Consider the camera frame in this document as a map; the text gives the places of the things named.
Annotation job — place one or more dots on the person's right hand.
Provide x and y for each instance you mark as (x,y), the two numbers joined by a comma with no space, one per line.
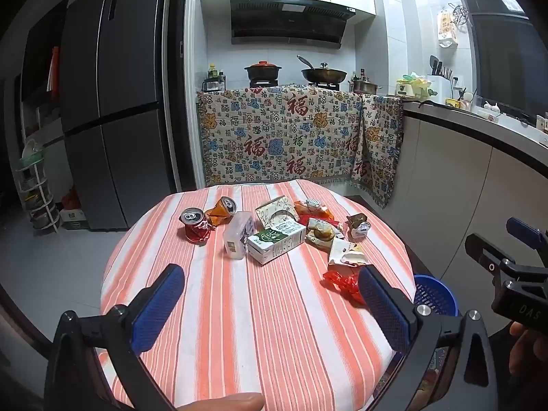
(525,349)

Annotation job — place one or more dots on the hanging paper bag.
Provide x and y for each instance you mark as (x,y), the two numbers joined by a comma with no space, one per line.
(447,30)

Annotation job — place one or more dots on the steel pot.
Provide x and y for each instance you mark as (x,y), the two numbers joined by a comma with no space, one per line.
(364,86)

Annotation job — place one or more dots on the patterned paper box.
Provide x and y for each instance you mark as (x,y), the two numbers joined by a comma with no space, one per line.
(274,212)

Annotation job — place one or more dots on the printed patterned cloth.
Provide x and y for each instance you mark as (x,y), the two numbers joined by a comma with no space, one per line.
(278,137)

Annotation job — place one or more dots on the wok with lid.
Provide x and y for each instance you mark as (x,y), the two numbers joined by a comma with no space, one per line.
(324,75)

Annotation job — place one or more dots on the crushed orange soda can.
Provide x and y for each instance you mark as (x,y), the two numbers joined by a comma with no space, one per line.
(219,212)

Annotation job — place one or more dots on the black range hood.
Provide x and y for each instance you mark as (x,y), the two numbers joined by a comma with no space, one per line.
(287,21)

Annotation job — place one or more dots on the crushed red soda can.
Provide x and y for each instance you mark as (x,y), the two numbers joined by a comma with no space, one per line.
(195,229)

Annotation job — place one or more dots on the yellow bowl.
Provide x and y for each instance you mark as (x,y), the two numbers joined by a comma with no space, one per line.
(453,102)

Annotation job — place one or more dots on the food picture snack wrapper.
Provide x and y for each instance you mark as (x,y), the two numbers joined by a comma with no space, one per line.
(321,232)

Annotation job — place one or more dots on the yellow green containers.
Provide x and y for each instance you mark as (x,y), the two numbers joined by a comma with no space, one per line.
(411,87)

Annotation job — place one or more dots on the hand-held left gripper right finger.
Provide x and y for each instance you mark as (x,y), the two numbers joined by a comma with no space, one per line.
(383,313)

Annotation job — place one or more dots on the white storage rack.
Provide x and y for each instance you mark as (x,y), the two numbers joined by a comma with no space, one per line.
(40,188)

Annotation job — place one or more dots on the clear plastic container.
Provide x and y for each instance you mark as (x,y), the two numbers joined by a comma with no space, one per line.
(236,235)

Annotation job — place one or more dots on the black condiment rack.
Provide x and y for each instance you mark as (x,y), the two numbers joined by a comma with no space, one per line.
(213,86)

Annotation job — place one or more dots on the person's left hand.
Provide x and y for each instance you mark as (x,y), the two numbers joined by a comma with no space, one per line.
(227,403)

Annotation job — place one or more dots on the black gas stove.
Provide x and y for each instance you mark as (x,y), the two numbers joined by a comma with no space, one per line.
(295,84)

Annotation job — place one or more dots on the dark window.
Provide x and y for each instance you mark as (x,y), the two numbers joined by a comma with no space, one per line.
(505,64)

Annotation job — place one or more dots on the small white teapot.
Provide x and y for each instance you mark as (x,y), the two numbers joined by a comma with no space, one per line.
(492,108)

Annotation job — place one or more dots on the green cardboard box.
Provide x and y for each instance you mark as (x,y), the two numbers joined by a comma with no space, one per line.
(73,218)

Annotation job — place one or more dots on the red clay pot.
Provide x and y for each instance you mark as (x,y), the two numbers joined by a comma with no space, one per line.
(263,70)

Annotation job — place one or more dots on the red hanging cloth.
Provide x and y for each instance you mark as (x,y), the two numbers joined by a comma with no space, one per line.
(53,70)

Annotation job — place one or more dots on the crumpled brown silver wrapper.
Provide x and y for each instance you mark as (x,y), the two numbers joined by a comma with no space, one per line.
(357,225)

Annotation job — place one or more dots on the white kitchen counter cabinets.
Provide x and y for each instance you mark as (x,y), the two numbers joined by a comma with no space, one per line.
(471,180)

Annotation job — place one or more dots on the blue plastic basket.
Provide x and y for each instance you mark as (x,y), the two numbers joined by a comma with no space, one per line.
(434,297)

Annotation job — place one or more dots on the torn white snack wrapper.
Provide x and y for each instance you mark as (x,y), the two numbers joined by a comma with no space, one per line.
(344,256)

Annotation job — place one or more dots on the red plastic wrapper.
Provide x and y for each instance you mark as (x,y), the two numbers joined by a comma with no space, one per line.
(342,284)

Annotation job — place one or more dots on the orange white striped tablecloth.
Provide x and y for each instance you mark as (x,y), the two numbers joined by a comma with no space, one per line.
(239,308)

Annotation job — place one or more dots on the dark sauce bottle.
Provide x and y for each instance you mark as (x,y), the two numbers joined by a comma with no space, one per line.
(221,77)

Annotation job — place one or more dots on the white utensil holder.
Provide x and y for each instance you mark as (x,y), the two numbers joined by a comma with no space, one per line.
(437,85)

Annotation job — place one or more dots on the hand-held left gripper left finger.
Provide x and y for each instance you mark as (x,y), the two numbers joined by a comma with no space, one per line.
(158,306)

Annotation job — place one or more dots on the green white milk carton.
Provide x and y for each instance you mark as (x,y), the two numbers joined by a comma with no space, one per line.
(274,243)

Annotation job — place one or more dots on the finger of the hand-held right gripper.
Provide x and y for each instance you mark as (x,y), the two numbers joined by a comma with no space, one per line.
(483,252)
(520,227)

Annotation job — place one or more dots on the red bag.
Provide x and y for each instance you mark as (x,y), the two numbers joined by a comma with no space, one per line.
(70,199)

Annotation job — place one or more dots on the grey refrigerator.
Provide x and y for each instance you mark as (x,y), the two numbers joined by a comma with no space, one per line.
(115,94)

